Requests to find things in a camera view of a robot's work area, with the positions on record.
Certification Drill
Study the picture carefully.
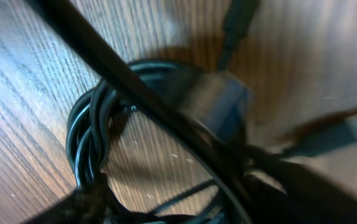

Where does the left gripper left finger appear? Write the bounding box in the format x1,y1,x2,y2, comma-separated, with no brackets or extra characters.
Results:
22,177,110,224

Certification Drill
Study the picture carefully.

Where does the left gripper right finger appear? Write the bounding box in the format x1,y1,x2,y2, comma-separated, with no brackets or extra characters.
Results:
243,146,357,223

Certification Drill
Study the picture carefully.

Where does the black usb cable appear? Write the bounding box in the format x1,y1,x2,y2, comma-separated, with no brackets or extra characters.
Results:
25,0,260,224

